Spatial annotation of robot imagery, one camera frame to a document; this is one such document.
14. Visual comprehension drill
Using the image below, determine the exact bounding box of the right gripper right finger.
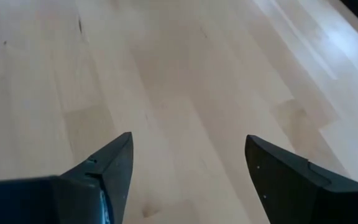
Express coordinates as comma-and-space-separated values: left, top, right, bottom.
244, 134, 358, 224

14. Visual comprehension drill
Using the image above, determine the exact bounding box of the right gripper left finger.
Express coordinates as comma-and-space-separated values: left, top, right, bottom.
0, 131, 134, 224

